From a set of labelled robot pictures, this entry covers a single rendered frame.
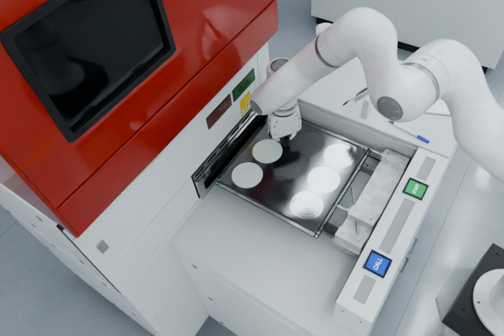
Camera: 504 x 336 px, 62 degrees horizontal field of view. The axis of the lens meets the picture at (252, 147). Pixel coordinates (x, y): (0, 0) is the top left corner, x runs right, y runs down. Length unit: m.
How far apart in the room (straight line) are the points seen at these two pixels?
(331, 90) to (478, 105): 0.72
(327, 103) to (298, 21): 2.09
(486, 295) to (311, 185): 0.53
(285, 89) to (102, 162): 0.47
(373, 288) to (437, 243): 1.23
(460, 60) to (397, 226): 0.50
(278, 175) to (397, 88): 0.64
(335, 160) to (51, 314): 1.61
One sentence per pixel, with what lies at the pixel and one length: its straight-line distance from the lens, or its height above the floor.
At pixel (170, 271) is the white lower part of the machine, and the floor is 0.68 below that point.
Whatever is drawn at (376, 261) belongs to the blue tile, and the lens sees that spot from 1.15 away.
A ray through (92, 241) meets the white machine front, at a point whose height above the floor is 1.11.
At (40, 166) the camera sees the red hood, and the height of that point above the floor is 1.45.
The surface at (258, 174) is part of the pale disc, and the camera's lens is 1.35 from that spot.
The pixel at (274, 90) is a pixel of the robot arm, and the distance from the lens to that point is 1.08.
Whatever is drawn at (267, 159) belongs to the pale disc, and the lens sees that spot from 1.38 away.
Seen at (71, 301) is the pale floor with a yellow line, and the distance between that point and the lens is 2.38.
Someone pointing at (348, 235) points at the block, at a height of 0.91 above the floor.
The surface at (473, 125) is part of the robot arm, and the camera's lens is 0.86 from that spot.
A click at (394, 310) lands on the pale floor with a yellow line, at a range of 2.14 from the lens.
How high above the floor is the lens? 2.00
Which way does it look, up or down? 51 degrees down
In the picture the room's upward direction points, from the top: 8 degrees counter-clockwise
